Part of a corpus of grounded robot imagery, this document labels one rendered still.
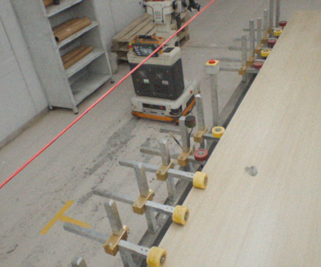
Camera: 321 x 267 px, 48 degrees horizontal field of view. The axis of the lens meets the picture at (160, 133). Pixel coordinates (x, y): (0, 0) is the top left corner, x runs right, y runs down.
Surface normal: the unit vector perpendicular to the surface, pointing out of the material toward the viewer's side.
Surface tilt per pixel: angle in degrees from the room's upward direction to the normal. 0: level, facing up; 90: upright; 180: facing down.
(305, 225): 0
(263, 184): 0
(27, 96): 90
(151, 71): 90
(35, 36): 90
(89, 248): 0
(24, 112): 90
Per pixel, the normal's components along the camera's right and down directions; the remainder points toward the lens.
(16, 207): -0.14, -0.82
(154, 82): -0.45, 0.56
